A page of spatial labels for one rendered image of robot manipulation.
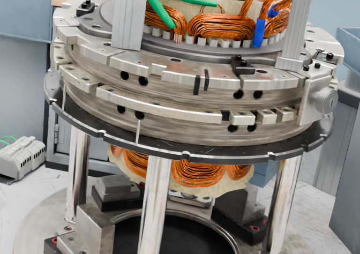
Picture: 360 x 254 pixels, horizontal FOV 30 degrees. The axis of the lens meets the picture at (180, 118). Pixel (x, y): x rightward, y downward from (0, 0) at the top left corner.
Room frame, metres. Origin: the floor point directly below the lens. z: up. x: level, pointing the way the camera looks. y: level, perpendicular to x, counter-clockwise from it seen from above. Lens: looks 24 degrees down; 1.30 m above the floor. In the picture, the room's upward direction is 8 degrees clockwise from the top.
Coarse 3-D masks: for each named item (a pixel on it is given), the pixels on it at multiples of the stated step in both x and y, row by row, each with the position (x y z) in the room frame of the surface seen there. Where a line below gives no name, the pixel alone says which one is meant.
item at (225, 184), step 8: (224, 176) 0.66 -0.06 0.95; (232, 176) 0.67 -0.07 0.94; (216, 184) 0.65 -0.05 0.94; (224, 184) 0.66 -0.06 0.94; (232, 184) 0.67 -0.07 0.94; (240, 184) 0.68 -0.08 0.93; (200, 192) 0.64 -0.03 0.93; (208, 192) 0.65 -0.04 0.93; (216, 192) 0.65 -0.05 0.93; (224, 192) 0.65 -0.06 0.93
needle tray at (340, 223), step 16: (336, 32) 0.93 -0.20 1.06; (352, 32) 0.93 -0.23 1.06; (352, 48) 0.88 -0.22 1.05; (352, 64) 0.87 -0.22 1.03; (352, 144) 0.85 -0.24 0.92; (352, 160) 0.85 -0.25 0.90; (352, 176) 0.84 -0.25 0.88; (352, 192) 0.83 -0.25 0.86; (336, 208) 0.85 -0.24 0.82; (352, 208) 0.82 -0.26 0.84; (336, 224) 0.84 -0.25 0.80; (352, 224) 0.81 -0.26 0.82; (352, 240) 0.80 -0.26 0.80
